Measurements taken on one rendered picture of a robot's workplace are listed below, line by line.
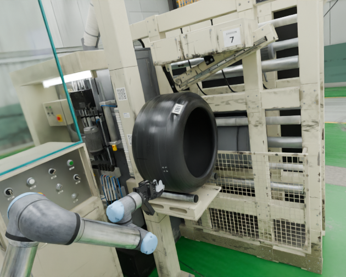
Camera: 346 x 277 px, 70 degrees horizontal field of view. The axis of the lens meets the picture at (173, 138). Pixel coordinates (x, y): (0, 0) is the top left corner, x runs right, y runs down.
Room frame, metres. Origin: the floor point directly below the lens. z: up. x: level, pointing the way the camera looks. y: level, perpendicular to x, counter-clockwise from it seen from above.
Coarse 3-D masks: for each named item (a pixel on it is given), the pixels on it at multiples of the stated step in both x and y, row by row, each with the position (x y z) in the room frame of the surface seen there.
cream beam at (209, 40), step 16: (192, 32) 1.49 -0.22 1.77; (208, 32) 1.44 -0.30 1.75; (240, 32) 1.34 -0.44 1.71; (160, 48) 1.63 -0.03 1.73; (176, 48) 1.56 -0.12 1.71; (192, 48) 1.50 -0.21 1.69; (208, 48) 1.44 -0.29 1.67; (224, 48) 1.39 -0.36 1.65; (240, 48) 1.36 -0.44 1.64; (160, 64) 1.65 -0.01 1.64
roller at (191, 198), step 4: (164, 192) 1.32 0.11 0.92; (168, 192) 1.31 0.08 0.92; (172, 192) 1.29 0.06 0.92; (176, 192) 1.28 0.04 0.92; (180, 192) 1.27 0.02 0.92; (160, 196) 1.33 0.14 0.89; (164, 196) 1.31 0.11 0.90; (168, 196) 1.29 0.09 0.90; (172, 196) 1.28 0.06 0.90; (176, 196) 1.26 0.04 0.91; (180, 196) 1.25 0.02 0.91; (184, 196) 1.24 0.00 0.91; (188, 196) 1.22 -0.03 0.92; (192, 196) 1.21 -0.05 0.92; (196, 196) 1.21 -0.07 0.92; (184, 200) 1.23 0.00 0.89; (188, 200) 1.22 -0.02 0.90; (192, 200) 1.20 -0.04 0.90; (196, 200) 1.20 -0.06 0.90
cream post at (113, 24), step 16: (96, 0) 1.52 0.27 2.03; (112, 0) 1.49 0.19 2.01; (96, 16) 1.54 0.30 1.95; (112, 16) 1.47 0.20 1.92; (112, 32) 1.49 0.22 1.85; (128, 32) 1.55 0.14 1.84; (112, 48) 1.50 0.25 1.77; (128, 48) 1.53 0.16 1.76; (112, 64) 1.52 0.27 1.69; (128, 64) 1.50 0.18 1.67; (112, 80) 1.54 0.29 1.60; (128, 80) 1.48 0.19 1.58; (128, 96) 1.48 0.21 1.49; (128, 112) 1.50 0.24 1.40; (128, 128) 1.51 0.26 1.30; (128, 144) 1.53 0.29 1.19; (160, 224) 1.48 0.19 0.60; (160, 240) 1.48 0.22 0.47; (160, 256) 1.50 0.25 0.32; (176, 256) 1.56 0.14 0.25; (160, 272) 1.52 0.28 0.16; (176, 272) 1.53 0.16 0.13
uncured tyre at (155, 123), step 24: (168, 96) 1.34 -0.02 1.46; (192, 96) 1.34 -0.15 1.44; (144, 120) 1.26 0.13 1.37; (168, 120) 1.18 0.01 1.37; (192, 120) 1.64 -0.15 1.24; (144, 144) 1.19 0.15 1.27; (168, 144) 1.13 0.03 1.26; (192, 144) 1.65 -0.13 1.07; (216, 144) 1.48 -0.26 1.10; (144, 168) 1.20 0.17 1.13; (168, 168) 1.12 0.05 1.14; (192, 168) 1.53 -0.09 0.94
